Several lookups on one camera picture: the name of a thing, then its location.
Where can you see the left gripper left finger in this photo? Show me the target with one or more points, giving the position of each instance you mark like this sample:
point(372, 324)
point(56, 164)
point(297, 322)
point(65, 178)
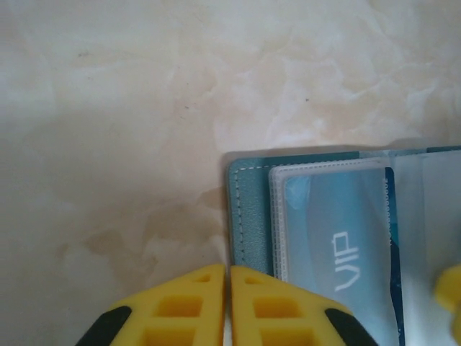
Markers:
point(180, 313)

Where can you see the light blue VIP card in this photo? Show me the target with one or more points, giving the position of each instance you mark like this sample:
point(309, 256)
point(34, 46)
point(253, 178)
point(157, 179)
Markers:
point(342, 223)

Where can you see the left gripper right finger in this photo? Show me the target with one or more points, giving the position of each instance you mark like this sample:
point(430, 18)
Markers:
point(273, 317)

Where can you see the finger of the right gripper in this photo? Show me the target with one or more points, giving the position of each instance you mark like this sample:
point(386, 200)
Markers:
point(450, 299)

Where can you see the blue leather card holder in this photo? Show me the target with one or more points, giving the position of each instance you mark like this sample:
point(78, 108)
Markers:
point(252, 216)

